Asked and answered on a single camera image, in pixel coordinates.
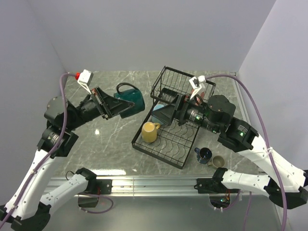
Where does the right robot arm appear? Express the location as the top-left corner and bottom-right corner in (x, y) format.
(152, 94), (308, 209)

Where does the black wire dish rack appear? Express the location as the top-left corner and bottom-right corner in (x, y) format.
(131, 65), (217, 170)

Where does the dark green mug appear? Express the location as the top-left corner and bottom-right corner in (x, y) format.
(114, 82), (145, 119)

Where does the grey-green ceramic mug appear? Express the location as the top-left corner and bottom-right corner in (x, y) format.
(207, 155), (226, 168)

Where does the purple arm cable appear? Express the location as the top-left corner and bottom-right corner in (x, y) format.
(204, 74), (288, 231)
(0, 72), (114, 224)

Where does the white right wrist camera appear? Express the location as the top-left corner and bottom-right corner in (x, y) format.
(189, 76), (206, 100)

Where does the dark blue glazed mug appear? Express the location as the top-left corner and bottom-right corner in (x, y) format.
(194, 147), (213, 165)

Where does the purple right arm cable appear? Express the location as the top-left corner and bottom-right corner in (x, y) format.
(204, 74), (288, 231)

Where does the white aluminium side rail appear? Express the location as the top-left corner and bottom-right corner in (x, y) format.
(230, 72), (265, 174)

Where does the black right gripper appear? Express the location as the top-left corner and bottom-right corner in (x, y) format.
(151, 92), (220, 133)

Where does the light blue mug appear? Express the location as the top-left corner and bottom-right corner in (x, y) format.
(150, 103), (166, 126)

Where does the aluminium front rail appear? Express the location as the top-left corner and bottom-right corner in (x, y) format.
(45, 177), (281, 197)

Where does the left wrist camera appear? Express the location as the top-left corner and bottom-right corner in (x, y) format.
(75, 69), (94, 95)

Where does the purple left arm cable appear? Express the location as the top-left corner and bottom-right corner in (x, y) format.
(0, 72), (114, 224)

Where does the black box under rail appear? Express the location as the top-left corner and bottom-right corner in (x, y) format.
(77, 196), (99, 208)

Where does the pink mug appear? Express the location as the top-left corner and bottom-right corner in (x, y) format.
(193, 91), (205, 106)

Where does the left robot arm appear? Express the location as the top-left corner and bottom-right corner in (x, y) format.
(0, 87), (144, 231)

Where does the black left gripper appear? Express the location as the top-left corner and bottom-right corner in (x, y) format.
(65, 85), (135, 130)

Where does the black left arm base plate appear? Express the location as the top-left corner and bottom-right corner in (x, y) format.
(96, 179), (113, 195)

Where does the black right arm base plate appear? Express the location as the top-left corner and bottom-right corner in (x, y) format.
(194, 178), (239, 194)

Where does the cream yellow mug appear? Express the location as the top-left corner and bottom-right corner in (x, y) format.
(141, 122), (160, 143)

